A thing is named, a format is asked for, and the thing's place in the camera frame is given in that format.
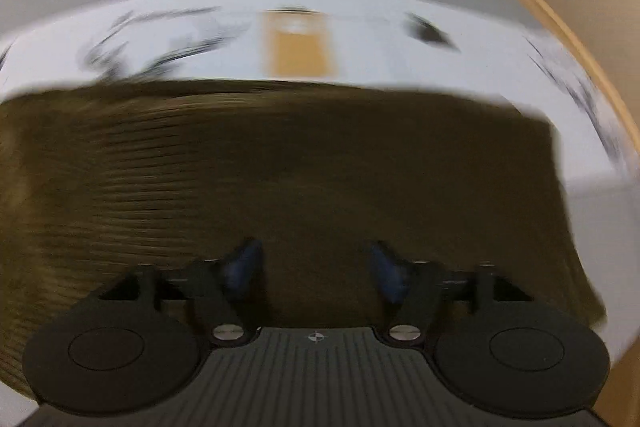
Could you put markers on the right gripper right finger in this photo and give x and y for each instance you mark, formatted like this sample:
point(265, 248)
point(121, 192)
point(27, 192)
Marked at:
point(488, 341)

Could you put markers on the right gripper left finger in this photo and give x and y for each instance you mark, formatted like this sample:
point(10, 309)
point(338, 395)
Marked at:
point(141, 337)

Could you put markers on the dark olive corduroy pants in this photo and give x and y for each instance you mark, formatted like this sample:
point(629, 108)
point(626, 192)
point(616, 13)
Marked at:
point(99, 178)

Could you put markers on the white printed deer mat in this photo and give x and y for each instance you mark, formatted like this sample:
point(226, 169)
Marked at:
point(385, 44)

